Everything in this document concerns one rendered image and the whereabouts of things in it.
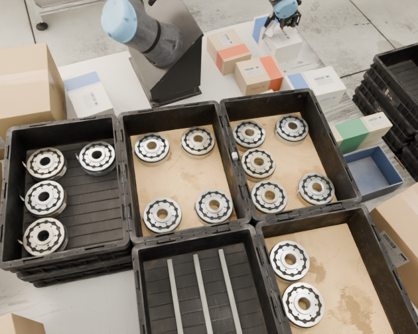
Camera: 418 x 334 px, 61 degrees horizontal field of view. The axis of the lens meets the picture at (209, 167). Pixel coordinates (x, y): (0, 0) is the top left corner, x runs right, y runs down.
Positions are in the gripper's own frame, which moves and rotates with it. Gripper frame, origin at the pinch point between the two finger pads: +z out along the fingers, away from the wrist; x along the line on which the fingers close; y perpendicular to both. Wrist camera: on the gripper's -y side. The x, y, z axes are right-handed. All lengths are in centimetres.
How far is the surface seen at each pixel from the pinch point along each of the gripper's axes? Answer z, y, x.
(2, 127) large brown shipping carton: -10, 19, -106
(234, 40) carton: -1.2, -1.5, -18.8
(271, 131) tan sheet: -7, 47, -29
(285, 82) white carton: -1.8, 26.2, -10.5
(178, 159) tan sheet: -7, 46, -60
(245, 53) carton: -1.3, 6.9, -17.7
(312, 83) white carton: -2.9, 31.1, -2.0
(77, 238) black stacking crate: -7, 60, -93
